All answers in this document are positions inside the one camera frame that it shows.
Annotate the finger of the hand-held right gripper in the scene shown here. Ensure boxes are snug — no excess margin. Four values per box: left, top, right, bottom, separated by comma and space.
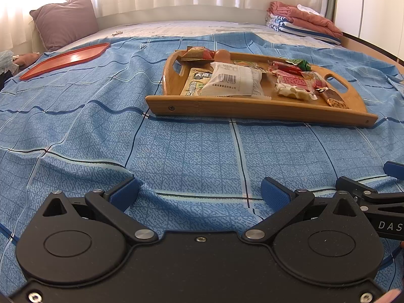
383, 161, 404, 181
336, 176, 380, 202

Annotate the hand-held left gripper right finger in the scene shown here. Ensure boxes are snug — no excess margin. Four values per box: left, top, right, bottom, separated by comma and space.
242, 177, 369, 246

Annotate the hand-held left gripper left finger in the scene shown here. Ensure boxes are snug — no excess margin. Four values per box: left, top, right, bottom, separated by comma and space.
33, 177, 159, 247

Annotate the wooden tray with handles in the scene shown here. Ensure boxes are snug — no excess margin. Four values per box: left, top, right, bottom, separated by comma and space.
145, 50, 378, 129

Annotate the chocolate coated snack bar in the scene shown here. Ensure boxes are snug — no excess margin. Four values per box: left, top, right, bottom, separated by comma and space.
316, 87, 350, 110

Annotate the red label rice cracker packet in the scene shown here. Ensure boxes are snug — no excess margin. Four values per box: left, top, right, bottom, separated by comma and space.
274, 74, 318, 102

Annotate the clear cracker packet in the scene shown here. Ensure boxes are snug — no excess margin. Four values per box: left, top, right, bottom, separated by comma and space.
301, 71, 326, 89

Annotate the white barcode snack packet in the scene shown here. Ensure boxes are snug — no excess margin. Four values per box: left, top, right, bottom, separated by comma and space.
200, 62, 272, 99

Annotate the red snack bar wrapper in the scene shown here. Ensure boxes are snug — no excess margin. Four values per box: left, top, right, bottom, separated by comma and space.
268, 61, 304, 75

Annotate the green and white snack packet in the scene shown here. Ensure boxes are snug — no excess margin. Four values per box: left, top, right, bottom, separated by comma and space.
181, 67, 218, 97

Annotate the yellow-green snack packet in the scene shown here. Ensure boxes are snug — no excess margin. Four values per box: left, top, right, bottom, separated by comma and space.
233, 59, 269, 73

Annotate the green candy wrapper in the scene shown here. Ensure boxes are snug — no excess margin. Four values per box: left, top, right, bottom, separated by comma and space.
286, 58, 312, 71

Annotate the pink translucent jelly cup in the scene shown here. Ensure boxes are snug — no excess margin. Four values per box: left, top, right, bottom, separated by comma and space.
214, 49, 232, 63

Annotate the red nut snack packet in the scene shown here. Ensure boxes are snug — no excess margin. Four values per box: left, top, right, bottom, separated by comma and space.
181, 47, 216, 61

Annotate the blue checked bedsheet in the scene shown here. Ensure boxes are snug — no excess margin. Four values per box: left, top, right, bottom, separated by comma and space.
0, 32, 404, 260

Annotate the orange plastic tray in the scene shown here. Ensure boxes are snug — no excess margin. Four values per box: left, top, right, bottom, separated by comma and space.
19, 42, 111, 80

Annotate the folded blue striped blanket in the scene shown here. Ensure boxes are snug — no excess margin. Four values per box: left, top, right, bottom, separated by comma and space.
266, 14, 342, 45

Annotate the black cloth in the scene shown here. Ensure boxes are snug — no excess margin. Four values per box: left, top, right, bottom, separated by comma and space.
0, 72, 13, 93

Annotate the white wardrobe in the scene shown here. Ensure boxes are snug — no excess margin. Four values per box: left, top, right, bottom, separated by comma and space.
335, 0, 404, 64

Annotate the brown-pink cloth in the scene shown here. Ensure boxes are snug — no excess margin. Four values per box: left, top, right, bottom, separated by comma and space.
14, 52, 40, 69

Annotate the folded blankets pile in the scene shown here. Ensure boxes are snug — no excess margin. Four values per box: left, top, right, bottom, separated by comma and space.
268, 1, 343, 38

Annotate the white quilted mattress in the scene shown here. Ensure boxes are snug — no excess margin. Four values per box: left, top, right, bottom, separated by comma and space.
58, 20, 343, 53

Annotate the mauve pillow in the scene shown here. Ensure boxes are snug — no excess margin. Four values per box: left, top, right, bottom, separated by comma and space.
30, 0, 99, 52

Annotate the small white cloth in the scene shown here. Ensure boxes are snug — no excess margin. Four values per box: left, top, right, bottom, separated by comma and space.
297, 4, 323, 16

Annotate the white bed headboard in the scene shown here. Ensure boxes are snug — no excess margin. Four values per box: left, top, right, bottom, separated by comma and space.
96, 5, 269, 31

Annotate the white sheer side curtain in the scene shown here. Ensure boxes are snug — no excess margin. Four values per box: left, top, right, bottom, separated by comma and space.
0, 0, 69, 53

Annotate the wooden bed side rail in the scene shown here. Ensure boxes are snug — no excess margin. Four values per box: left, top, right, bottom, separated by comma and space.
342, 32, 404, 67

